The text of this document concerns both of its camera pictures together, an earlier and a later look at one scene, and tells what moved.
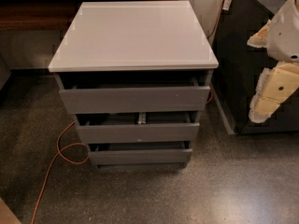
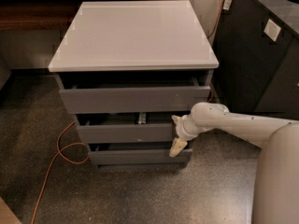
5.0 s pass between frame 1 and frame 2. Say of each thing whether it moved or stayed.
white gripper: moved
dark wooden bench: stayed
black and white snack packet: stayed
